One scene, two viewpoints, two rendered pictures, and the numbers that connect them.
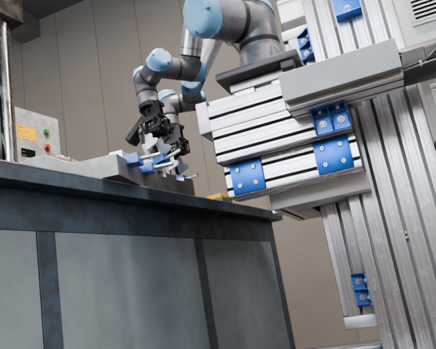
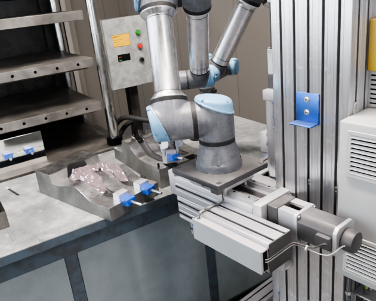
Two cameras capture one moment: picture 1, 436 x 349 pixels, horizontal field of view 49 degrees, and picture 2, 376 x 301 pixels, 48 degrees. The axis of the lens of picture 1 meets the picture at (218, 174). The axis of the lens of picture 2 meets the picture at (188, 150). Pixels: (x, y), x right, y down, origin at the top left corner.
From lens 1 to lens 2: 1.35 m
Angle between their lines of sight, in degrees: 47
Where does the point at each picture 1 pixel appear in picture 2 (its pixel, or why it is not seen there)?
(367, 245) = (283, 291)
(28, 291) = (63, 288)
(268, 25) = (216, 134)
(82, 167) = (94, 206)
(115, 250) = (125, 242)
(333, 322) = not seen: outside the picture
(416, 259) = not seen: outside the picture
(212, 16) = (160, 139)
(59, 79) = not seen: outside the picture
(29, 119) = (122, 26)
